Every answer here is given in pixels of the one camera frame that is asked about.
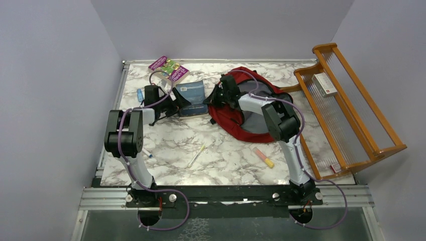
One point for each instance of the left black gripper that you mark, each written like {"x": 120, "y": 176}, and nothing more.
{"x": 180, "y": 102}

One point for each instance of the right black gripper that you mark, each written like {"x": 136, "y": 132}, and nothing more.
{"x": 213, "y": 99}

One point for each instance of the dark blue book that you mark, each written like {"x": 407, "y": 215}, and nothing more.
{"x": 194, "y": 92}

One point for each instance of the purple green paperback book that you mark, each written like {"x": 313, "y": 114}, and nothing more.
{"x": 170, "y": 70}

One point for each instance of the red backpack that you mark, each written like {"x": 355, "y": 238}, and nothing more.
{"x": 265, "y": 112}

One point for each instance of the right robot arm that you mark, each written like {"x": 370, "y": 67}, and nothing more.
{"x": 301, "y": 184}

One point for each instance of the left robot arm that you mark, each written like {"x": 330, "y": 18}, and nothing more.
{"x": 124, "y": 135}

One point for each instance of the light blue highlighter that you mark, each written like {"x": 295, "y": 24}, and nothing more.
{"x": 140, "y": 96}

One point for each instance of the blue capped pen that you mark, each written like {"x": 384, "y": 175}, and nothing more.
{"x": 147, "y": 153}

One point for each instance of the white red small box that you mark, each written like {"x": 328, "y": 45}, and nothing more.
{"x": 324, "y": 84}

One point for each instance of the orange wooden rack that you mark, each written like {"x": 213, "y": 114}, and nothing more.
{"x": 355, "y": 128}

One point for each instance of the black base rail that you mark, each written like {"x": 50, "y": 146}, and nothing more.
{"x": 229, "y": 201}

